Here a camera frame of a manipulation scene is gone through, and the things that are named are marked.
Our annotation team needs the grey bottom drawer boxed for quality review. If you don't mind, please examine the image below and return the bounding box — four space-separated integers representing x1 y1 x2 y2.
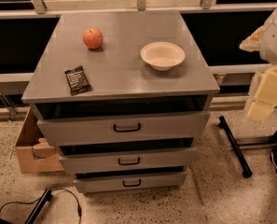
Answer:
74 172 187 193

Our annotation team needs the black cable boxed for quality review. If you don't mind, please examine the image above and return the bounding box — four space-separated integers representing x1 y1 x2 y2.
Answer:
0 187 83 224

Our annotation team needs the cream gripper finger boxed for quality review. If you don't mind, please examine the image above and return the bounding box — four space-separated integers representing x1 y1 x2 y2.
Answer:
247 102 274 122

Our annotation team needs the grey drawer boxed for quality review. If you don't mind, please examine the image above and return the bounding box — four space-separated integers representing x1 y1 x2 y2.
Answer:
37 111 210 146
59 147 196 174
74 172 187 193

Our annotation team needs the cardboard box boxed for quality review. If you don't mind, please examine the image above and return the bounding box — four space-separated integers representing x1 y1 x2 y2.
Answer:
15 110 63 174

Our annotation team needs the black snack packet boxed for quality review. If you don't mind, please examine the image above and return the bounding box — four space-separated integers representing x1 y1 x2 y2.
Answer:
64 65 92 96

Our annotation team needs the black floor bar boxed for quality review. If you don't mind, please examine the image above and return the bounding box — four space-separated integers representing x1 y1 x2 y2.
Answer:
24 189 52 224

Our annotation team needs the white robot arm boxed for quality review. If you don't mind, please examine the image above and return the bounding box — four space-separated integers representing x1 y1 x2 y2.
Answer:
239 8 277 122

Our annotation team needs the metal window railing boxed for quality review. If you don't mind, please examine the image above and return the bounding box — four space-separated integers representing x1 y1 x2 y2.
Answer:
0 0 277 21

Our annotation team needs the red apple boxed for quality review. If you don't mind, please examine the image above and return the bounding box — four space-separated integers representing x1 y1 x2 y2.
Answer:
82 28 104 49

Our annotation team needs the grey drawer cabinet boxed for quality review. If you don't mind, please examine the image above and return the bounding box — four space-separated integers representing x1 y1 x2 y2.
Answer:
21 10 221 194

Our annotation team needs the grey top drawer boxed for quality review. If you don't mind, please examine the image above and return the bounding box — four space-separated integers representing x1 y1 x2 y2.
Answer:
37 111 210 146

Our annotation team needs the grey middle drawer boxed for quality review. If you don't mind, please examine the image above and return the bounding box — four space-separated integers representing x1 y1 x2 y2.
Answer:
59 147 196 174

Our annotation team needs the white bowl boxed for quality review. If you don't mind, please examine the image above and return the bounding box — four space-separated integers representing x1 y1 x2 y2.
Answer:
140 42 186 71

